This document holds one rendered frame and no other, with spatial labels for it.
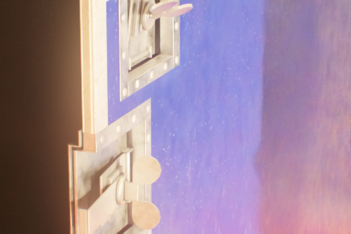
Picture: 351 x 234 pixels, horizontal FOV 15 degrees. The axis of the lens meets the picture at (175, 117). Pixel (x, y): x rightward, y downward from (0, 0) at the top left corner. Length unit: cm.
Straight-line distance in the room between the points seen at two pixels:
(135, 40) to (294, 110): 46
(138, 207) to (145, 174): 3
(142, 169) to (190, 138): 15
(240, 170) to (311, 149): 27
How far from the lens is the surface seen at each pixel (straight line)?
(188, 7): 110
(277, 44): 143
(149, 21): 109
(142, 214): 107
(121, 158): 109
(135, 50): 110
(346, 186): 182
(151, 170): 106
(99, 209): 103
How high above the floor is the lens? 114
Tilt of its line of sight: 17 degrees down
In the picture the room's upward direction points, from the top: straight up
